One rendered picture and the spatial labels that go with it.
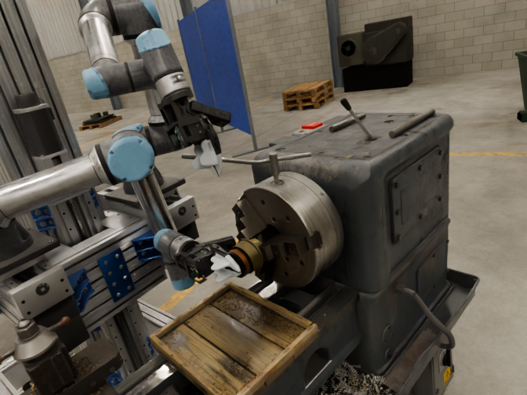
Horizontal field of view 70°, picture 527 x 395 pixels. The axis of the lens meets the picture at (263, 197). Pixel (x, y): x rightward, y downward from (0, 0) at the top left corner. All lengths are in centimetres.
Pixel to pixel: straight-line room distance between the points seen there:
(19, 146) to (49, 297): 52
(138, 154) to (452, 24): 1008
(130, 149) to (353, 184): 58
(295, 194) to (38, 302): 74
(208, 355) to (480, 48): 1020
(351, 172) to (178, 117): 46
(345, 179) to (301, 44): 1087
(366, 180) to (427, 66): 996
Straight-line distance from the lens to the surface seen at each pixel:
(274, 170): 100
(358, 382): 136
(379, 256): 113
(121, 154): 103
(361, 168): 102
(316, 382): 118
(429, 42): 1085
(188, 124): 89
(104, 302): 147
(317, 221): 98
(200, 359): 106
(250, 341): 106
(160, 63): 93
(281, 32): 1208
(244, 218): 104
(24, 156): 147
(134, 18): 137
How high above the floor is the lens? 160
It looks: 22 degrees down
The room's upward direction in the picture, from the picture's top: 11 degrees counter-clockwise
